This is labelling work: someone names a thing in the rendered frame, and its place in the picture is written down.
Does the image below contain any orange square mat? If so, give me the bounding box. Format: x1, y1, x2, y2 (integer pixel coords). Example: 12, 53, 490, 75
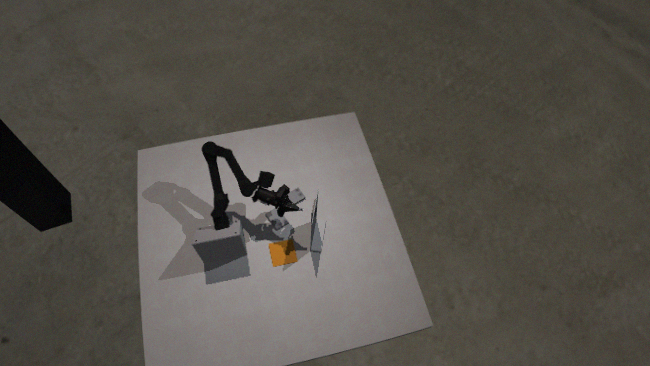
269, 240, 297, 267

